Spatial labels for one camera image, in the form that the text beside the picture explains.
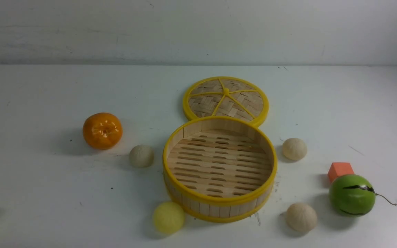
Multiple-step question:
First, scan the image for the white bun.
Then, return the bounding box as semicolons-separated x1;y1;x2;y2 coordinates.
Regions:
129;144;154;168
282;137;308;161
285;203;318;234

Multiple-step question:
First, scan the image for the yellow bun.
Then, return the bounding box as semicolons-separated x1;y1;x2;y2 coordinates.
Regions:
152;201;185;235

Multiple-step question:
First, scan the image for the yellow woven steamer lid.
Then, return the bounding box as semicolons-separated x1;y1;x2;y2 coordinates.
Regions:
182;76;269;127

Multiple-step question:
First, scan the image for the yellow bamboo steamer tray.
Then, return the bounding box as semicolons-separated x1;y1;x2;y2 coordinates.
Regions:
162;116;277;223

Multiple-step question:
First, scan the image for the orange toy tangerine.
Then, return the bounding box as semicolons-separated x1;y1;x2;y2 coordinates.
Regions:
82;112;123;150

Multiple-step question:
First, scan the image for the orange cube block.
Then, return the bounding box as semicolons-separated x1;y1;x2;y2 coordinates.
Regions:
327;162;354;183

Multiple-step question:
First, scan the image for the green toy melon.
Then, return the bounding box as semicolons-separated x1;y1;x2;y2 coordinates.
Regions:
329;174;397;217

